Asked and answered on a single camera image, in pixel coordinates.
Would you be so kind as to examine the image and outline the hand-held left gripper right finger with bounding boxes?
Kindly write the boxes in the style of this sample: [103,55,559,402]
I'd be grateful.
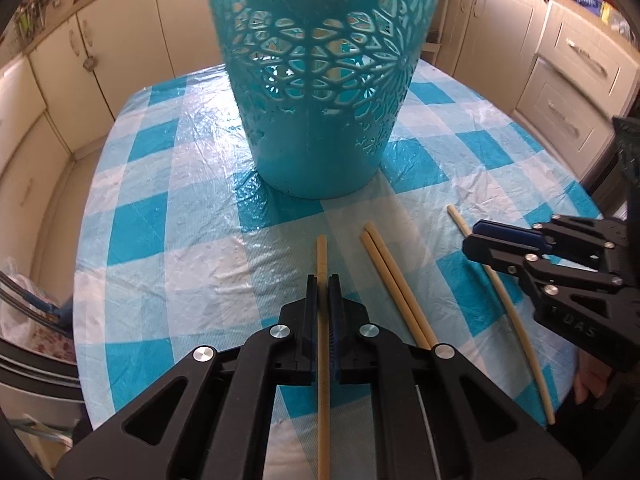
[326,274,583,480]

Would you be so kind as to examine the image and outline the blue white checked tablecloth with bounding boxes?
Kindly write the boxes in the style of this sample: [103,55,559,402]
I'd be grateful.
[72,57,607,480]

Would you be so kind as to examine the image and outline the teal perforated plastic basket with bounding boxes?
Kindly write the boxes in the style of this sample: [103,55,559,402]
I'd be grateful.
[200,0,448,200]

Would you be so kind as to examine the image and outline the cream kitchen cabinets with drawers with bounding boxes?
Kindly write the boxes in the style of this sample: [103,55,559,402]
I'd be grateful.
[420,0,640,186]

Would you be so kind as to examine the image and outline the green plant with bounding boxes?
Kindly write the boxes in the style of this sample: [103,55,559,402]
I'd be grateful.
[15,0,47,37]

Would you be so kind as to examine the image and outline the white plastic bag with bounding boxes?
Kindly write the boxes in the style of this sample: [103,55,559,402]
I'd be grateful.
[0,257,76,362]

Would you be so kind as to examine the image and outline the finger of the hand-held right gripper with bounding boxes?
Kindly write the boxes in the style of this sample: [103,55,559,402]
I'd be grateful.
[462,236,640,372]
[472,215,621,271]

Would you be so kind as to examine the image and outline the pair of wooden sticks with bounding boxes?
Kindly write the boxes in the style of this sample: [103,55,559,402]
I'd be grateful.
[365,222,438,350]

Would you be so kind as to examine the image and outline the person's right hand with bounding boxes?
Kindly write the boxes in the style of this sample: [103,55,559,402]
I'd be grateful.
[574,352,616,405]

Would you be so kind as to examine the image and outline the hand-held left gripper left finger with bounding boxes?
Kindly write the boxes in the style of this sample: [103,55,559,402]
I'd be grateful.
[54,275,321,480]

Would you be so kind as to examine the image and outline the blue plastic object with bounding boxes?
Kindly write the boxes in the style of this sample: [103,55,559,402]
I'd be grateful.
[20,290,72,330]

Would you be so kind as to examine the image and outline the cream kitchen cabinets with doors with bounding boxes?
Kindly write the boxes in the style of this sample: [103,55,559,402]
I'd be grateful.
[0,0,232,306]

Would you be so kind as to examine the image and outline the pale wooden chopstick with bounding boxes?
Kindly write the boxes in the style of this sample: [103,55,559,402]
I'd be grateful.
[446,203,557,426]
[359,233,427,351]
[316,234,331,480]

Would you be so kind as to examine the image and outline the dark metal rails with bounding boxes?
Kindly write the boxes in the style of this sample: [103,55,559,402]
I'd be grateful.
[0,270,84,402]

